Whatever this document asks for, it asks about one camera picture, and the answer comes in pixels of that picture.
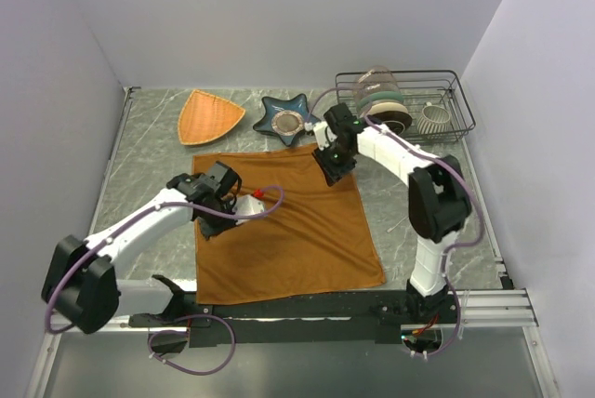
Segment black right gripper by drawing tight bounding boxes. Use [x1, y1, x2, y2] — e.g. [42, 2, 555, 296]
[312, 139, 357, 187]

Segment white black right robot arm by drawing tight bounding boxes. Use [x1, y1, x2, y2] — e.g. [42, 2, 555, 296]
[305, 104, 472, 323]

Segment black wire dish rack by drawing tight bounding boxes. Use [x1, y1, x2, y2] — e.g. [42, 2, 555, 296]
[335, 69, 477, 143]

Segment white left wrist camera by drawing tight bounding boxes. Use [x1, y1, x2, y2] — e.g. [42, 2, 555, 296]
[232, 194, 266, 226]

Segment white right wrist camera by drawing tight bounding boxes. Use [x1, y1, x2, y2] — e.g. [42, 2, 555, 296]
[305, 121, 336, 149]

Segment aluminium frame rail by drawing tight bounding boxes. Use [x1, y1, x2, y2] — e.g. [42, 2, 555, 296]
[62, 289, 537, 334]

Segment orange cloth napkin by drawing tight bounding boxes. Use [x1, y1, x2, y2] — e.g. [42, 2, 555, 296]
[192, 144, 386, 305]

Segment clear glass jar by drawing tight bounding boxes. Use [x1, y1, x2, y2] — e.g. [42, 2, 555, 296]
[352, 65, 403, 109]

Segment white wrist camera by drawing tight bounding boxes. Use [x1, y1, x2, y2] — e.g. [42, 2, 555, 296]
[305, 121, 336, 149]
[232, 194, 266, 226]

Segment blue star-shaped dish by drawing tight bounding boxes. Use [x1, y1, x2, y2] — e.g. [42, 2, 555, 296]
[253, 93, 319, 147]

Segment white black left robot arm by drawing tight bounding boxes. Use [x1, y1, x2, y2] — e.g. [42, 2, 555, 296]
[41, 162, 242, 335]

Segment orange woven triangular tray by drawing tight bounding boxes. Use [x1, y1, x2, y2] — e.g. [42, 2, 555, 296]
[178, 89, 245, 146]

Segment stacked ceramic plates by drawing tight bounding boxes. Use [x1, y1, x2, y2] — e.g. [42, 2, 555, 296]
[355, 91, 413, 135]

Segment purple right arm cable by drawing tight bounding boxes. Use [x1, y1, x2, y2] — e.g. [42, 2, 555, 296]
[309, 88, 487, 362]

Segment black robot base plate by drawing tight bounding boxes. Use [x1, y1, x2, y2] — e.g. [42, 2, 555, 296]
[128, 290, 456, 348]

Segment silver spoon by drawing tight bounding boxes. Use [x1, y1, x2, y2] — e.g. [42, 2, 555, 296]
[386, 217, 407, 233]

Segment striped ceramic mug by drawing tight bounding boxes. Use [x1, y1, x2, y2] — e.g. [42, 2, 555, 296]
[417, 102, 451, 135]

